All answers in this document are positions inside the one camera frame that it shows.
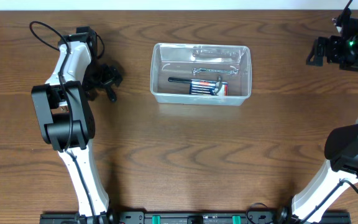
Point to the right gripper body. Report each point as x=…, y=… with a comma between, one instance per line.
x=352, y=53

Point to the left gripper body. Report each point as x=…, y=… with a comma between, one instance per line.
x=95, y=75

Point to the black yellow screwdriver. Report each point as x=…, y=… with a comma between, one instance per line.
x=110, y=93

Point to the blue drill bit case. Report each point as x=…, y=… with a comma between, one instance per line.
x=205, y=87

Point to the silver wrench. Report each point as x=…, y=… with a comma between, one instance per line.
x=234, y=71

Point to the small claw hammer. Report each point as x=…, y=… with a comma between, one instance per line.
x=187, y=81

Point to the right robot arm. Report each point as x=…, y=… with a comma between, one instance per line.
x=340, y=167

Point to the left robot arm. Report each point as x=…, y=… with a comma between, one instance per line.
x=67, y=123

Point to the clear plastic container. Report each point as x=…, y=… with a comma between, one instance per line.
x=178, y=60

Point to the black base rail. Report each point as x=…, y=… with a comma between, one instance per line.
x=185, y=218

